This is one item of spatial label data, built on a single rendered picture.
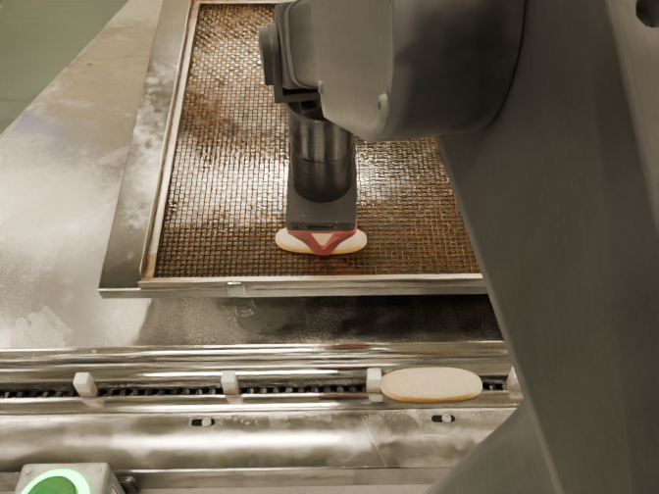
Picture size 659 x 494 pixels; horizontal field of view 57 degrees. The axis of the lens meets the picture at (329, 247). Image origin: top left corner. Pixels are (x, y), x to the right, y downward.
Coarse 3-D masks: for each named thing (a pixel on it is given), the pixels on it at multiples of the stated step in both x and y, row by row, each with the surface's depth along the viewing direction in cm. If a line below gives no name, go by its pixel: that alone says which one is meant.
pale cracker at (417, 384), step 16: (416, 368) 60; (432, 368) 60; (448, 368) 60; (384, 384) 59; (400, 384) 59; (416, 384) 59; (432, 384) 59; (448, 384) 59; (464, 384) 59; (480, 384) 59; (400, 400) 58; (416, 400) 58; (432, 400) 58; (448, 400) 58
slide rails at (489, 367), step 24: (288, 360) 62; (312, 360) 62; (336, 360) 62; (360, 360) 62; (384, 360) 62; (408, 360) 62; (432, 360) 62; (456, 360) 62; (480, 360) 62; (504, 360) 62; (0, 408) 58; (24, 408) 58; (48, 408) 58; (72, 408) 58; (96, 408) 58; (120, 408) 58; (144, 408) 58; (168, 408) 58; (192, 408) 58; (216, 408) 58; (240, 408) 58
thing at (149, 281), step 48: (192, 0) 91; (240, 0) 91; (288, 0) 91; (192, 48) 85; (240, 48) 85; (240, 96) 80; (192, 144) 75; (240, 144) 75; (288, 144) 75; (432, 192) 71; (192, 240) 67; (240, 240) 67; (384, 240) 67; (144, 288) 63; (192, 288) 64
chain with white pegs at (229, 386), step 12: (84, 372) 58; (228, 372) 58; (372, 372) 58; (84, 384) 58; (228, 384) 58; (300, 384) 61; (312, 384) 61; (324, 384) 61; (336, 384) 61; (348, 384) 61; (360, 384) 61; (372, 384) 59; (492, 384) 61; (504, 384) 61; (516, 384) 59; (0, 396) 61; (24, 396) 60; (36, 396) 60; (48, 396) 60; (60, 396) 60; (72, 396) 60; (84, 396) 59; (96, 396) 60; (108, 396) 60
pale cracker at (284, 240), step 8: (280, 232) 67; (360, 232) 67; (280, 240) 66; (288, 240) 66; (296, 240) 66; (320, 240) 66; (328, 240) 66; (352, 240) 66; (360, 240) 66; (288, 248) 66; (296, 248) 65; (304, 248) 65; (336, 248) 65; (344, 248) 65; (352, 248) 66; (360, 248) 66
